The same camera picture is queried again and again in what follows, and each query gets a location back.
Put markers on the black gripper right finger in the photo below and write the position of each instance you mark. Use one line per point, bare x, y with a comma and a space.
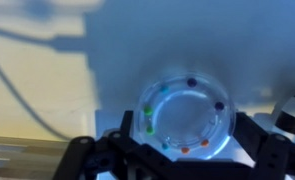
250, 131

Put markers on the wooden frame rail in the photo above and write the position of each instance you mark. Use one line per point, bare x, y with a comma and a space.
20, 156

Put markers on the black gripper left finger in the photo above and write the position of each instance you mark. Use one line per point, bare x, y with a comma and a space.
127, 121

